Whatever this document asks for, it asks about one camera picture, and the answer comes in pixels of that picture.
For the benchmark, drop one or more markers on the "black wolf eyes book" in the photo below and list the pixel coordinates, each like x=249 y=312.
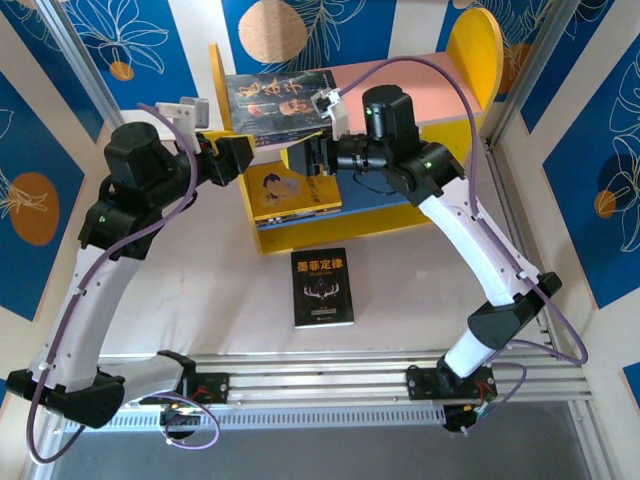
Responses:
x=300 y=215

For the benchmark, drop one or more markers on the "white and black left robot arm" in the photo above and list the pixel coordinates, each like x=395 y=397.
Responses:
x=90 y=300

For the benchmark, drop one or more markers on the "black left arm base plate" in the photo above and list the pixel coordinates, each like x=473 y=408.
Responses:
x=215 y=387

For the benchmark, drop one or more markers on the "aluminium frame post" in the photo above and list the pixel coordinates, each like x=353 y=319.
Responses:
x=90 y=85
x=530 y=75

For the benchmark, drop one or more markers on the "black antler book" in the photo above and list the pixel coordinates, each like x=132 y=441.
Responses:
x=322 y=290

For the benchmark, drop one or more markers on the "brown and black book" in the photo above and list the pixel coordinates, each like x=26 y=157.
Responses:
x=300 y=220

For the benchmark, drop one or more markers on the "grey metal panel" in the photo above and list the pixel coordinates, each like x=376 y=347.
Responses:
x=320 y=460

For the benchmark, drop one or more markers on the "yellow cartoon boy book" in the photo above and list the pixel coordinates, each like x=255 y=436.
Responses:
x=280 y=195

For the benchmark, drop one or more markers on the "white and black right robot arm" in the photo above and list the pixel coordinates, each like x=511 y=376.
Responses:
x=475 y=240

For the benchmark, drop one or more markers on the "aluminium rail frame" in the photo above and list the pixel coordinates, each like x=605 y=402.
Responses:
x=320 y=380

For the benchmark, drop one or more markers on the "yellow pink blue bookshelf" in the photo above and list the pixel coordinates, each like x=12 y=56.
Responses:
x=440 y=100

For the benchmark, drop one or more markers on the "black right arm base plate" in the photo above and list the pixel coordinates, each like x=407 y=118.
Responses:
x=422 y=382

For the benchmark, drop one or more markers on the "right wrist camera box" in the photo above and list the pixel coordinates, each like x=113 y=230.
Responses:
x=337 y=117

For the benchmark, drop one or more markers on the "dark blue old man book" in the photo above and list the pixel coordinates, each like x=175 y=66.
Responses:
x=265 y=100

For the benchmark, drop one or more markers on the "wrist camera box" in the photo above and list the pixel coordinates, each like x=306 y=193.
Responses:
x=197 y=112
x=337 y=117

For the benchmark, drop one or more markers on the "black connector block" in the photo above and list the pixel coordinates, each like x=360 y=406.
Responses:
x=177 y=422
x=457 y=420

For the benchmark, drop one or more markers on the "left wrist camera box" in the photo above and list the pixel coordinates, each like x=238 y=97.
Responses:
x=197 y=112

